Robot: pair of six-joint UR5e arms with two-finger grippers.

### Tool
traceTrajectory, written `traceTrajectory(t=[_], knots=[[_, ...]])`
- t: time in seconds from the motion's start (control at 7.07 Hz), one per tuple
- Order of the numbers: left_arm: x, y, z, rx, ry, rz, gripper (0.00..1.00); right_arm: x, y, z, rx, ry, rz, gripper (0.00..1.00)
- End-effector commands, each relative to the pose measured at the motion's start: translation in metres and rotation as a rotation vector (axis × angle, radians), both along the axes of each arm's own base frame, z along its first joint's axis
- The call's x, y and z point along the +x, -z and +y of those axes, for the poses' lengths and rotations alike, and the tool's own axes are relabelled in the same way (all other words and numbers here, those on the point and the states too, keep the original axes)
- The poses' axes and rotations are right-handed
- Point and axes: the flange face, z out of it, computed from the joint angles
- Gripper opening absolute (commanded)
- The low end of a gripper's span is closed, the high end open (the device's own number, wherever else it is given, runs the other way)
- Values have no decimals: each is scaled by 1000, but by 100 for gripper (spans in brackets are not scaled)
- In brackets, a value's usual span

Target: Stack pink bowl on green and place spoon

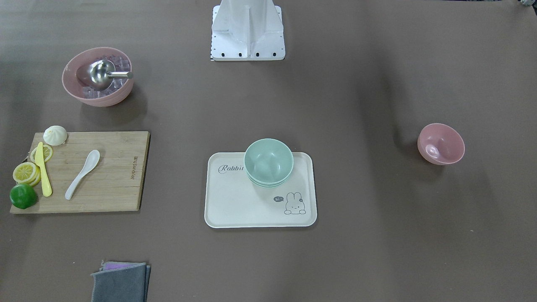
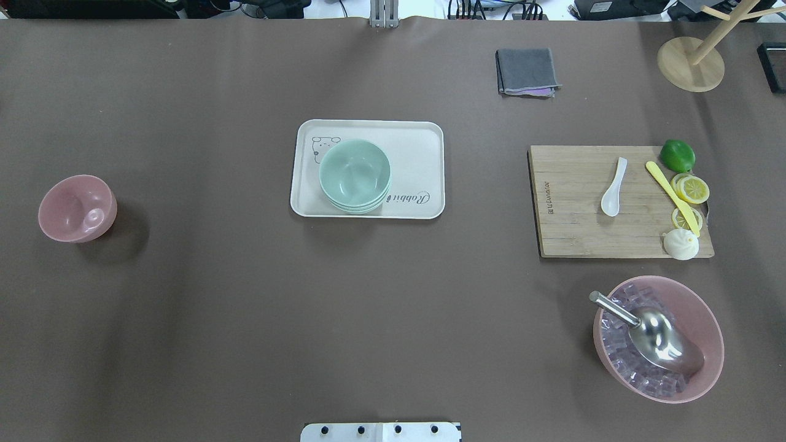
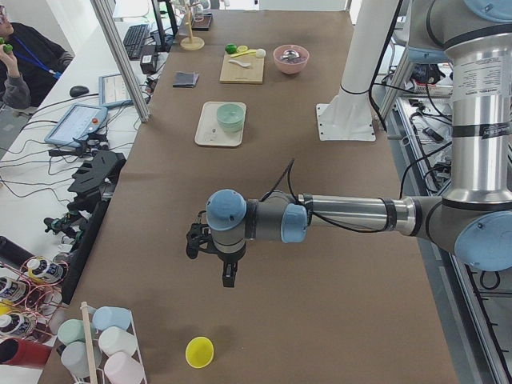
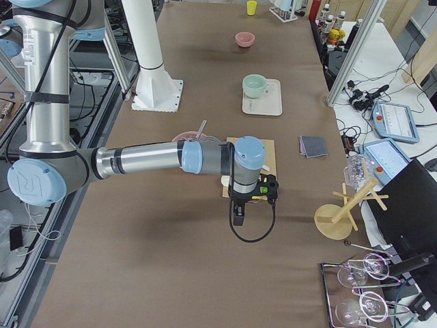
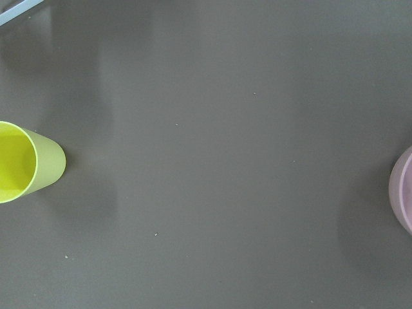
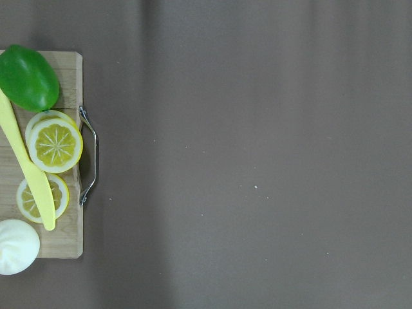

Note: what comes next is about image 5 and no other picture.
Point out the pink plastic bowl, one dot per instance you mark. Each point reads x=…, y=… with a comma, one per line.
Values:
x=400, y=189

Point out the yellow-green plastic cup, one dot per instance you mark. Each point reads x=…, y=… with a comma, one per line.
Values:
x=29, y=162

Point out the light blue bar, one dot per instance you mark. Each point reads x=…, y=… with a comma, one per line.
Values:
x=17, y=8

